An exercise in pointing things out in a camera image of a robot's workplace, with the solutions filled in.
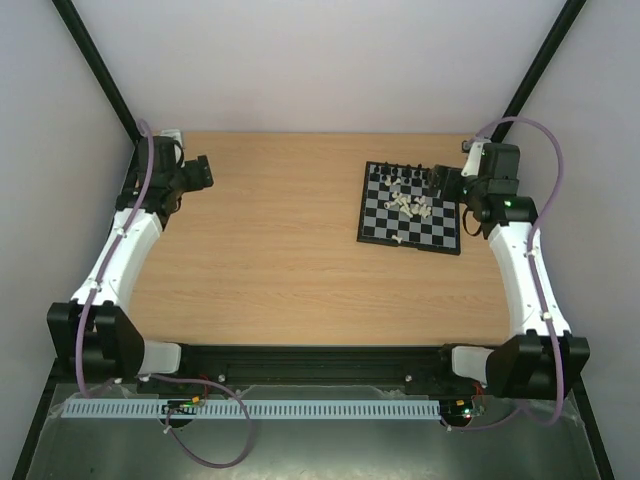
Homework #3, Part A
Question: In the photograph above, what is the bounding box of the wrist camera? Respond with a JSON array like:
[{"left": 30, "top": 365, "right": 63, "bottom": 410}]
[
  {"left": 461, "top": 140, "right": 489, "bottom": 178},
  {"left": 160, "top": 129, "right": 184, "bottom": 146}
]

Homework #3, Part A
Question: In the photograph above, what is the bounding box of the light blue cable duct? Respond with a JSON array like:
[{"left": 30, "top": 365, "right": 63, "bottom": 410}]
[{"left": 61, "top": 399, "right": 441, "bottom": 420}]

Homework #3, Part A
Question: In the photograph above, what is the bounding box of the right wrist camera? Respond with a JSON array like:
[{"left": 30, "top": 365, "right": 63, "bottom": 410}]
[{"left": 461, "top": 140, "right": 489, "bottom": 178}]

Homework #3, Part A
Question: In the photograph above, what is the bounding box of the black and grey chessboard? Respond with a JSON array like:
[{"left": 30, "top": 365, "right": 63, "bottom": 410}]
[{"left": 357, "top": 161, "right": 461, "bottom": 255}]

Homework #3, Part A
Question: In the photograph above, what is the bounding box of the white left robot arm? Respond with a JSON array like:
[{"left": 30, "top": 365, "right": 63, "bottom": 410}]
[{"left": 46, "top": 129, "right": 214, "bottom": 379}]

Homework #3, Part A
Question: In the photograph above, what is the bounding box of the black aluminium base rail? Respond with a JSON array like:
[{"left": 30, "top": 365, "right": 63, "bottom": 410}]
[{"left": 134, "top": 343, "right": 496, "bottom": 399}]

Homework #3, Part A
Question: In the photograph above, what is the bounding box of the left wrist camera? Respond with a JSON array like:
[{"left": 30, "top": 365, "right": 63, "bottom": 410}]
[{"left": 160, "top": 129, "right": 184, "bottom": 146}]

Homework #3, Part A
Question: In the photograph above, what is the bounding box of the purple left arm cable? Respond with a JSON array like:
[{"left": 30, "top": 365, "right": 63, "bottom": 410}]
[{"left": 74, "top": 118, "right": 256, "bottom": 469}]

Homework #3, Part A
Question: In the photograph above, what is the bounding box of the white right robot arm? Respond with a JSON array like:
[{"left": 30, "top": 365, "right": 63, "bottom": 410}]
[{"left": 428, "top": 140, "right": 590, "bottom": 400}]

